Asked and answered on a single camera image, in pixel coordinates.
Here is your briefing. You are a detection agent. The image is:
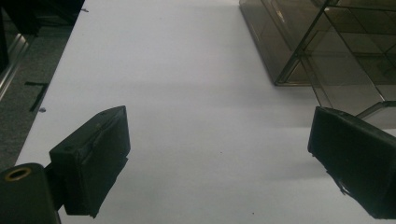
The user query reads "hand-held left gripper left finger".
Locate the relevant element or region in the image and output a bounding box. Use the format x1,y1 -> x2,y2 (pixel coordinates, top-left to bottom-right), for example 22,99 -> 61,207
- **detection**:
49,105 -> 132,218

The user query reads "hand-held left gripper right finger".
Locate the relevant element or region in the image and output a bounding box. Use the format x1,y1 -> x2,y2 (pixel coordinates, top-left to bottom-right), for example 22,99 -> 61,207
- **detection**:
307,105 -> 396,220

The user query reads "smoky transparent plastic organizer box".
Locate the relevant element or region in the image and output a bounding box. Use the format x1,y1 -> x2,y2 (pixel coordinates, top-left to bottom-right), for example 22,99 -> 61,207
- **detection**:
238,0 -> 396,130

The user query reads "metal stand rail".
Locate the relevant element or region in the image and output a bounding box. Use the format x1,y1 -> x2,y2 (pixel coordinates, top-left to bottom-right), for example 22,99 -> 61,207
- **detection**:
0,33 -> 32,101

